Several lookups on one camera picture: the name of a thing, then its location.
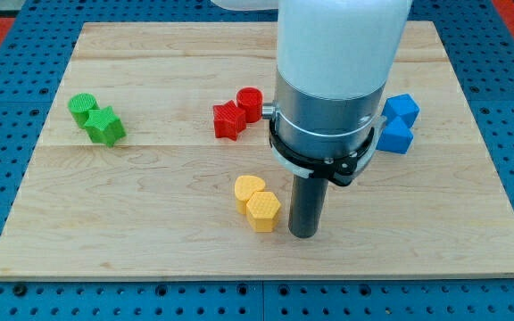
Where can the red star block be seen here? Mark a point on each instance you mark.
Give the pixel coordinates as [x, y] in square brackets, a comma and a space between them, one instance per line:
[228, 120]

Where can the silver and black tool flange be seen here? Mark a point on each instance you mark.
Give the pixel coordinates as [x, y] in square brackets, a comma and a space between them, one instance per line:
[317, 137]

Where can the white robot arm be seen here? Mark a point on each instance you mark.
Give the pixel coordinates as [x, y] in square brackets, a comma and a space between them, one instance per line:
[333, 62]

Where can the green cylinder block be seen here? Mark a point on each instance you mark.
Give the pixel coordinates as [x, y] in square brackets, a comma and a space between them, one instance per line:
[79, 107]

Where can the upper blue cube block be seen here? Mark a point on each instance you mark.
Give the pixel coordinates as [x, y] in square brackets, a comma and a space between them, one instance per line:
[403, 107]

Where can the green star block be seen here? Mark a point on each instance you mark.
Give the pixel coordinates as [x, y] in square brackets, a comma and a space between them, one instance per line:
[103, 126]

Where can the red cylinder block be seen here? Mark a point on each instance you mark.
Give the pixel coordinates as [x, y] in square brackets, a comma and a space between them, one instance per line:
[250, 100]

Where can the light wooden board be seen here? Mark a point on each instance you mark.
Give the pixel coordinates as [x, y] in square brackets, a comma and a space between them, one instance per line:
[159, 205]

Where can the lower blue pentagon block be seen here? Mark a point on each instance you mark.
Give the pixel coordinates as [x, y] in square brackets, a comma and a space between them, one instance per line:
[396, 137]

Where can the yellow heart block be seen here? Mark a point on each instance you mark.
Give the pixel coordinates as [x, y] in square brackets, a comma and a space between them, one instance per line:
[244, 188]

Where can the yellow hexagon block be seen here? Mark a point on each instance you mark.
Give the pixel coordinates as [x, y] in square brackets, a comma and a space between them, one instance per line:
[262, 212]

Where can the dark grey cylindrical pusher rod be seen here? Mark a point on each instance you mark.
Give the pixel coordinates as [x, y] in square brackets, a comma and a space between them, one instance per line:
[306, 206]

